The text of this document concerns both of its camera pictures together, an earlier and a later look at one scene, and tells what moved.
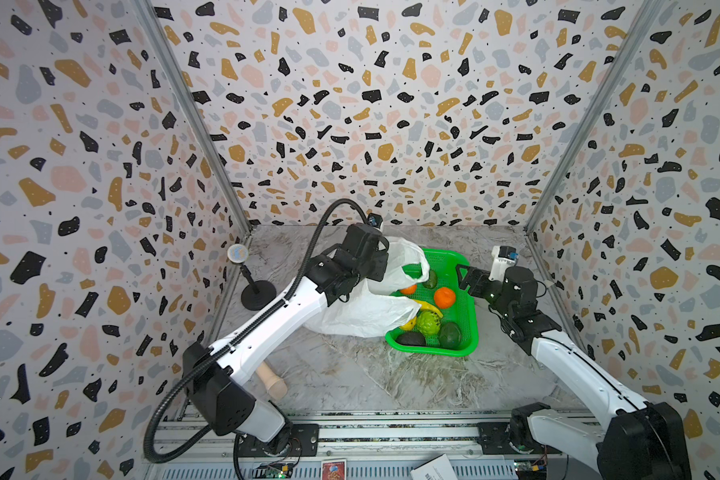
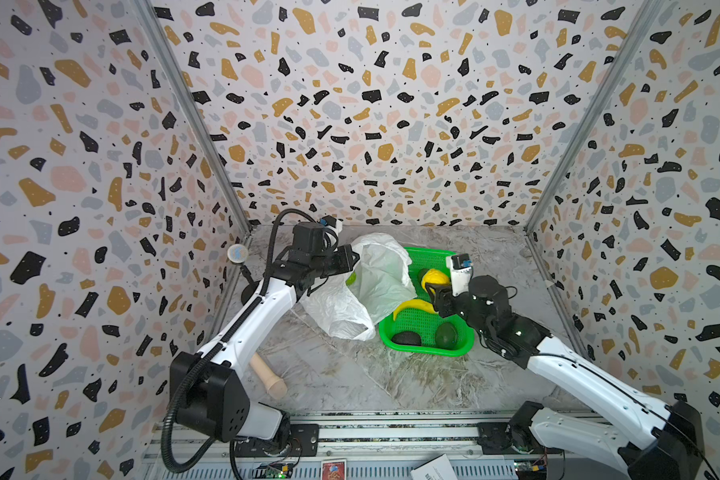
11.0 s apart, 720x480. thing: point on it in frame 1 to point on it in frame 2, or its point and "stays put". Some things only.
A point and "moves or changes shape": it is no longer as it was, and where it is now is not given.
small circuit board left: x=273 y=470 stays put
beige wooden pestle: x=276 y=387 stays put
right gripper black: x=474 y=280 to x=446 y=302
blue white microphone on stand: x=258 y=295 stays put
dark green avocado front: x=450 y=336 stays put
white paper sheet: x=439 y=468 stays put
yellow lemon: x=408 y=326 to x=434 y=276
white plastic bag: x=370 y=307 moves or changes shape
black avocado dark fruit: x=412 y=338 stays put
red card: x=333 y=469 stays put
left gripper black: x=380 y=264 to x=345 y=264
